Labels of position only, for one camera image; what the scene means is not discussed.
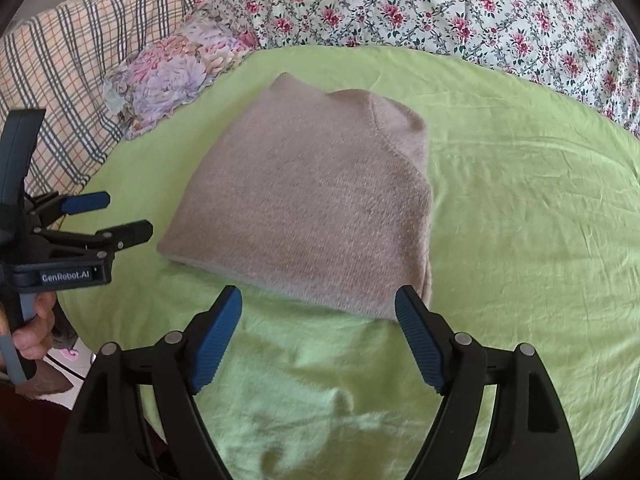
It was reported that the light green bed sheet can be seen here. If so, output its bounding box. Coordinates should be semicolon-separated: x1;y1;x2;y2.
55;45;640;480

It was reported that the beige knit sweater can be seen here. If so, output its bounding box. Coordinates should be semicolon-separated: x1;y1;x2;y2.
156;72;434;322

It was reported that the dark red clothing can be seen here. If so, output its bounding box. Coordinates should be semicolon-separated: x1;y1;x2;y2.
0;360;168;480

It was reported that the red floral white duvet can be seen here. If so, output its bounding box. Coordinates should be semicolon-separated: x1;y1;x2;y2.
200;0;640;140

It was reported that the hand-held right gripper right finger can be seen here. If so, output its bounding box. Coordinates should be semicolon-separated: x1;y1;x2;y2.
394;285;582;480

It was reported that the purple floral pillow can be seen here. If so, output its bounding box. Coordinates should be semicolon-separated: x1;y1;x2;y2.
102;10;262;142

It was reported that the white pink object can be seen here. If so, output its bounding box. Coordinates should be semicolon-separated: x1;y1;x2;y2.
47;332;97;378

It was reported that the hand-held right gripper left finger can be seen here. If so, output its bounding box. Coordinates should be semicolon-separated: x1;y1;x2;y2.
62;285;244;480

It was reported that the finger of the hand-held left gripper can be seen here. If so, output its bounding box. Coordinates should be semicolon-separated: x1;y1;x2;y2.
35;219;154;261
30;191;112;222

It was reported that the person's left hand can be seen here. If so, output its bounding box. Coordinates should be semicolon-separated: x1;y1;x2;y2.
11;291;59;361

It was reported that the plaid blanket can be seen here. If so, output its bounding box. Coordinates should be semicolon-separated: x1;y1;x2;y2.
0;0;223;203

